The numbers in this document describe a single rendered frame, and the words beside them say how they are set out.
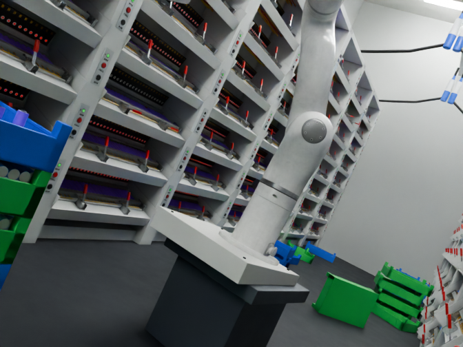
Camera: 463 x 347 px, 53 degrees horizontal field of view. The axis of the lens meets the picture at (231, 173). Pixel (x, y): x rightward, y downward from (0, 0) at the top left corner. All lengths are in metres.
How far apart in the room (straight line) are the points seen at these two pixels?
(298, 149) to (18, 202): 0.73
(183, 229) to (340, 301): 1.48
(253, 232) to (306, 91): 0.42
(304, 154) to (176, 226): 0.39
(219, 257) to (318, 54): 0.62
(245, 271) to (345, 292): 1.48
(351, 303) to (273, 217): 1.38
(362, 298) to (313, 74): 1.55
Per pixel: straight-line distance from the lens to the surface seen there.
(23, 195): 0.78
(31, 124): 0.87
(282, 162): 1.27
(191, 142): 2.15
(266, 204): 1.27
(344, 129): 4.80
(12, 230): 0.81
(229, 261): 1.11
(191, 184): 2.33
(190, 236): 1.18
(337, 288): 2.50
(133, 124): 1.80
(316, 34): 1.39
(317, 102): 1.37
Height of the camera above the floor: 0.54
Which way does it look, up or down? 2 degrees down
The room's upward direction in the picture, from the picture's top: 25 degrees clockwise
